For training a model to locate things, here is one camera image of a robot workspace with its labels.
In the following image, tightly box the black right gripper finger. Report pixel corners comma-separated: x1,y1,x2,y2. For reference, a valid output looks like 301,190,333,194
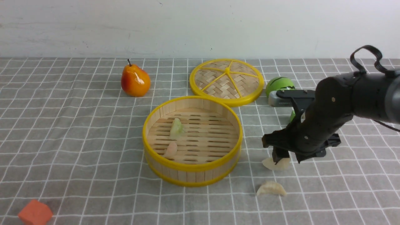
295,152,313,163
272,147,290,165

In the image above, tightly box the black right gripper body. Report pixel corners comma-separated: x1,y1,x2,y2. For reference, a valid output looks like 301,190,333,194
262,77,353,157

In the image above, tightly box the white toy dumpling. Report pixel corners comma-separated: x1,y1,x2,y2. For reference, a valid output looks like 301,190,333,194
262,157,291,171
256,181,287,196

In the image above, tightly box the green toy dumpling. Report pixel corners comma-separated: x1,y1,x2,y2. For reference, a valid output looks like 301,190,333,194
169,118,184,140

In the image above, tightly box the pink toy dumpling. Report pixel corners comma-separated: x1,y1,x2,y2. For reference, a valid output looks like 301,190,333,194
163,141,178,158

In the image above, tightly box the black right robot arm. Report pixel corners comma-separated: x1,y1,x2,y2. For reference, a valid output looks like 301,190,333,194
261,70,399,163

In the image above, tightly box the bamboo steamer tray yellow rim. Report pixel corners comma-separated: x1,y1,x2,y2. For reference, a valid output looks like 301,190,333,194
142,96,243,187

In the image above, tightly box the bamboo steamer lid yellow rim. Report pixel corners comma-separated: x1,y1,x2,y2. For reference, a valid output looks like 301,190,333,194
189,58,265,107

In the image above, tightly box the green wooden cube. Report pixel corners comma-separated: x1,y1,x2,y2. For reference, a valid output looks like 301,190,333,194
289,111,306,123

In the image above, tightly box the green toy watermelon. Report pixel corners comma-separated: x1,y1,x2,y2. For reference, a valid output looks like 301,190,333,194
266,77,295,97

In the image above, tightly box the orange toy pear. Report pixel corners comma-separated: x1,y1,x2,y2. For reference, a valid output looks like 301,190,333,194
121,59,151,97

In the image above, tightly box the grey checked tablecloth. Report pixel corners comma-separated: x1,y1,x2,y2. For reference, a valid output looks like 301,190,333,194
0,57,400,225

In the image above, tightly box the orange wooden cube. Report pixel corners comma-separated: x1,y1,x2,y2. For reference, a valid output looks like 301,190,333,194
18,199,53,225

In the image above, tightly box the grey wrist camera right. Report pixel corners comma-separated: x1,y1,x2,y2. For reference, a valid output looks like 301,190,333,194
268,89,315,117

